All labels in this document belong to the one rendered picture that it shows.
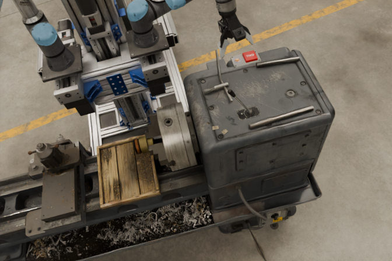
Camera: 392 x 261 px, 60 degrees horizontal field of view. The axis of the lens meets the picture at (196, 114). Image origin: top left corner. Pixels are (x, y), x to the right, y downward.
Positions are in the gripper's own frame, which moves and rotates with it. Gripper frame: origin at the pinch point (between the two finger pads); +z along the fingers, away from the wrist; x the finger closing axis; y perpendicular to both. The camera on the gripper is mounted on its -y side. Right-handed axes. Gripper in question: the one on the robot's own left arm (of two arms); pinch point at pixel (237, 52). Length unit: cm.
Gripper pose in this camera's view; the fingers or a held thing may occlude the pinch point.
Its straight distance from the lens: 149.9
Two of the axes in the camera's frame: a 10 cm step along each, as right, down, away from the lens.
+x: -9.0, 4.2, -0.9
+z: 2.5, 7.0, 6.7
